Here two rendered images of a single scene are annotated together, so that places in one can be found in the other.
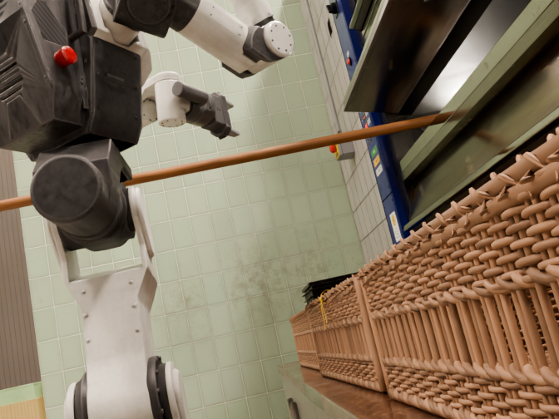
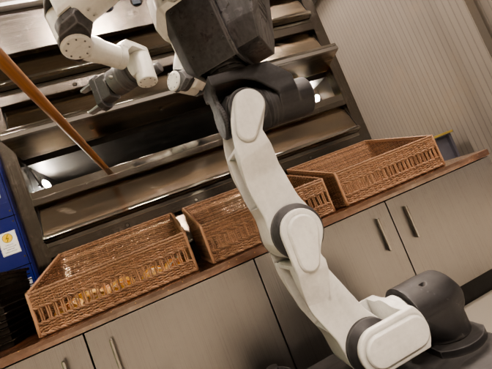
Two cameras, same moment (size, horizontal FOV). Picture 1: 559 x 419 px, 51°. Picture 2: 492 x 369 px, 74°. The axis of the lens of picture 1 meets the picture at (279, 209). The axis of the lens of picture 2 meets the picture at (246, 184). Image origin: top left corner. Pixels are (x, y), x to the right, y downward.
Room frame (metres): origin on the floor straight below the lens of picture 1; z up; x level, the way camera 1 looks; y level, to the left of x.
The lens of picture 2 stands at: (1.30, 1.23, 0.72)
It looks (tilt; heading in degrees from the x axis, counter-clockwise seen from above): 4 degrees up; 261
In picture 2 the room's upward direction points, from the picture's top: 22 degrees counter-clockwise
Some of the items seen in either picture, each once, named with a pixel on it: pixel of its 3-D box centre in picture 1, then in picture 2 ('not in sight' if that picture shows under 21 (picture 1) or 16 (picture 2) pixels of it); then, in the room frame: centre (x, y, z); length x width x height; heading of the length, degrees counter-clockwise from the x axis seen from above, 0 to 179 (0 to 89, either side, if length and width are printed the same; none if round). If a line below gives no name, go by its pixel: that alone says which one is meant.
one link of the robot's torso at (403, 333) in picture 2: not in sight; (374, 332); (0.97, 0.33, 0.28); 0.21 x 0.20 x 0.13; 5
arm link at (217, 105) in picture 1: (205, 111); (110, 86); (1.42, 0.13, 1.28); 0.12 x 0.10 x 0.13; 150
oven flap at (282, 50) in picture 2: not in sight; (182, 77); (1.12, -0.54, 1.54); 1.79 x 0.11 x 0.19; 6
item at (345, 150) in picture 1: (343, 146); not in sight; (2.61, -0.35, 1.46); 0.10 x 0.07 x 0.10; 6
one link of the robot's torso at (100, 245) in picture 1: (98, 215); (244, 115); (1.08, 0.34, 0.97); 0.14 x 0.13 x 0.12; 95
